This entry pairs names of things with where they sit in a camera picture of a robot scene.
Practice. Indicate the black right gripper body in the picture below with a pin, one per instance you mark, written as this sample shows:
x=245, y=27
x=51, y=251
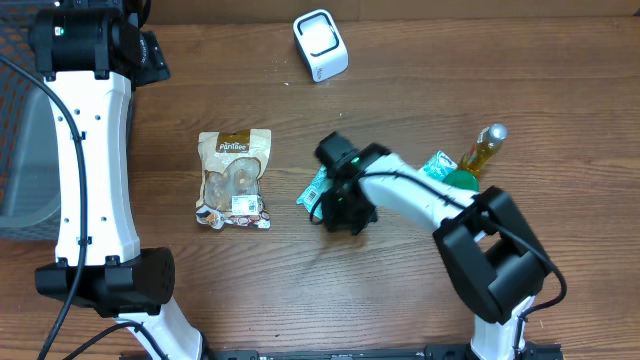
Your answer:
x=347, y=215

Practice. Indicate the teal snack packet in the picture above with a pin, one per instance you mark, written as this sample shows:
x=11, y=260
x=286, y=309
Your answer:
x=319, y=184

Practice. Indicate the teal kleenex tissue pack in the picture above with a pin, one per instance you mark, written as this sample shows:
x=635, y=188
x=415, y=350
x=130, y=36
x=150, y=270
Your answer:
x=439, y=166

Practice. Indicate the brown white snack bag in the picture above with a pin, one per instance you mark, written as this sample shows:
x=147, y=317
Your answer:
x=232, y=165

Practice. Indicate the green lid jar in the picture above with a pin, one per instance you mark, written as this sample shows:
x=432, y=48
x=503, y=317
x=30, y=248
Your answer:
x=462, y=179

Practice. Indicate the yellow oil bottle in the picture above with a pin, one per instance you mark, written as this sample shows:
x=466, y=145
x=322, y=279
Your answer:
x=488, y=143

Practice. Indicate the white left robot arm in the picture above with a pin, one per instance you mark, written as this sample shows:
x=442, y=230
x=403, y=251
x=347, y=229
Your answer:
x=90, y=57

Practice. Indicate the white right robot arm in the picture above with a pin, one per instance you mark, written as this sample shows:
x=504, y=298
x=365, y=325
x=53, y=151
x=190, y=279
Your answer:
x=495, y=262

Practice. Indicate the white barcode scanner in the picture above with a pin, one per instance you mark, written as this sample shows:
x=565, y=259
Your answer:
x=320, y=44

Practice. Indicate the grey plastic basket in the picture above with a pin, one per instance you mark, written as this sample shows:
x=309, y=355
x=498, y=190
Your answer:
x=30, y=193

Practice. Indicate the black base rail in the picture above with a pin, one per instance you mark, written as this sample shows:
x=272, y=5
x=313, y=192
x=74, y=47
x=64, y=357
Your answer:
x=350, y=354

